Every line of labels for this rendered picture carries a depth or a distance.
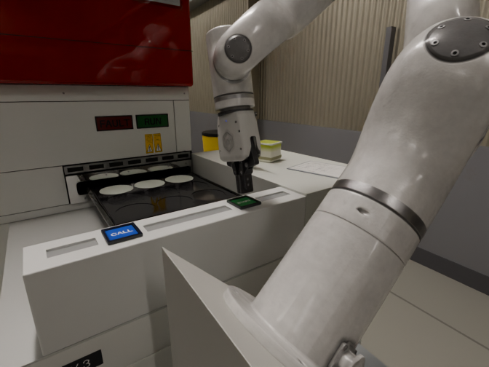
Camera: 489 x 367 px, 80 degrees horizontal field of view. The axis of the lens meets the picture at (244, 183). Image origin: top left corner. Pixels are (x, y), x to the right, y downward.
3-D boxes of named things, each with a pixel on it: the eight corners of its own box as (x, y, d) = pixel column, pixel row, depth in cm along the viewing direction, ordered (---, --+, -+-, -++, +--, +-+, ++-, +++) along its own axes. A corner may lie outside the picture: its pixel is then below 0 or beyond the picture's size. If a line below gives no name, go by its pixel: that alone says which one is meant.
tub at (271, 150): (253, 160, 105) (253, 141, 103) (264, 156, 111) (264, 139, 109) (271, 163, 101) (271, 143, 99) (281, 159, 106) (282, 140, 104)
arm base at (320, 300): (390, 427, 32) (471, 283, 35) (302, 397, 21) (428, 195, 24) (281, 320, 47) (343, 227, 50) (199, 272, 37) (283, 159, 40)
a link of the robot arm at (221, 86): (258, 89, 57) (249, 98, 66) (250, 18, 55) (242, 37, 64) (215, 93, 56) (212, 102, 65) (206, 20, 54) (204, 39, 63)
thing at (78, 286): (38, 320, 50) (20, 247, 46) (278, 234, 81) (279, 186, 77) (41, 357, 43) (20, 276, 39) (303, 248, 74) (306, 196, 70)
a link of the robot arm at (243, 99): (205, 101, 63) (207, 115, 63) (227, 92, 56) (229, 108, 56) (238, 100, 67) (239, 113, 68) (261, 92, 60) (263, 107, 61)
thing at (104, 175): (70, 202, 97) (65, 175, 94) (191, 180, 122) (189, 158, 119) (70, 204, 96) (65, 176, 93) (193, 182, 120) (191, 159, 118)
